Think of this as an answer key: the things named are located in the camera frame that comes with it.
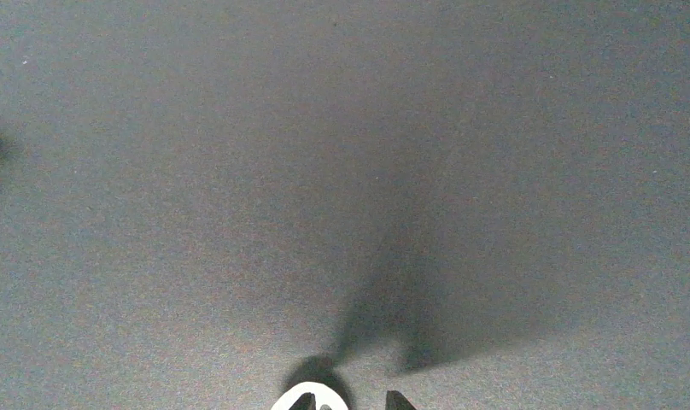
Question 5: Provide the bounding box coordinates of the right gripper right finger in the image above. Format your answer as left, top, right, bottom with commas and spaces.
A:
385, 390, 416, 410

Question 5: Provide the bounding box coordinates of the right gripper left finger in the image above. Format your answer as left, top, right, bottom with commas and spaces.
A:
289, 392, 317, 410

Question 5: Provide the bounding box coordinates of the white earbud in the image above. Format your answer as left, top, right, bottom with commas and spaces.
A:
271, 382, 349, 410

